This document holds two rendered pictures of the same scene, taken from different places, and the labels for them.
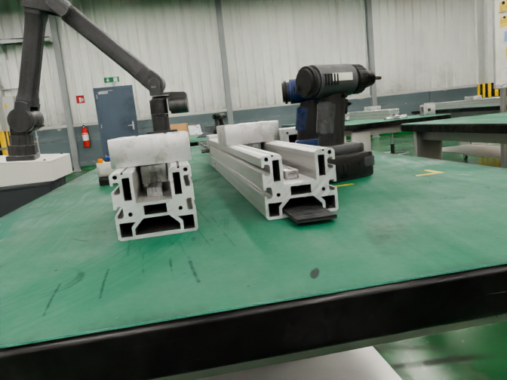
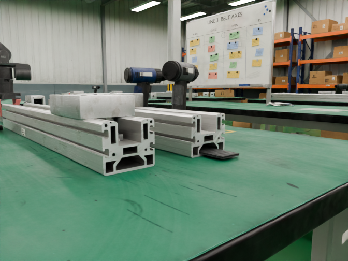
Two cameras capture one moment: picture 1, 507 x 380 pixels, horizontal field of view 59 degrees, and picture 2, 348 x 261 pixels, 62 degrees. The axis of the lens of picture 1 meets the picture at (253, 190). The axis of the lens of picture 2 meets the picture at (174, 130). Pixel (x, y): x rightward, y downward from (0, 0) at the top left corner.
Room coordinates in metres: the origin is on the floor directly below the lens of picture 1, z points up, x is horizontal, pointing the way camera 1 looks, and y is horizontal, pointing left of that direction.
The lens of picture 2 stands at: (0.10, 0.30, 0.91)
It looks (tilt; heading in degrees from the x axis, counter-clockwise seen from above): 8 degrees down; 329
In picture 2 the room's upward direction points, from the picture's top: straight up
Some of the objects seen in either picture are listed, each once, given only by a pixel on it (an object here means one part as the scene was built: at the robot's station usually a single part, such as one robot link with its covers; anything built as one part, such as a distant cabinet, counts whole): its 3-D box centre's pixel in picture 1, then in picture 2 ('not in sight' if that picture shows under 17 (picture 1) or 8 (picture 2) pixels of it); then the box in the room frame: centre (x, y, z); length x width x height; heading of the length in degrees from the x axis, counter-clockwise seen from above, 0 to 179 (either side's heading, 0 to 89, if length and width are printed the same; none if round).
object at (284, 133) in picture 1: (290, 143); not in sight; (1.32, -0.12, 0.83); 0.11 x 0.10 x 0.10; 102
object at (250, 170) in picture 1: (248, 160); (114, 119); (0.97, 0.00, 0.82); 0.80 x 0.10 x 0.09; 10
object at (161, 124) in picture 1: (161, 125); (5, 88); (1.52, 0.29, 0.92); 0.10 x 0.07 x 0.07; 100
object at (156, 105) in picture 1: (160, 106); (6, 73); (1.52, 0.28, 0.98); 0.07 x 0.06 x 0.07; 92
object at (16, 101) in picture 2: not in sight; (10, 105); (1.52, 0.27, 0.85); 0.07 x 0.07 x 0.09; 10
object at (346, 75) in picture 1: (346, 121); (185, 98); (0.88, -0.20, 0.89); 0.20 x 0.08 x 0.22; 120
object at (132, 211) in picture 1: (161, 171); (52, 124); (0.94, 0.19, 0.82); 0.80 x 0.10 x 0.09; 10
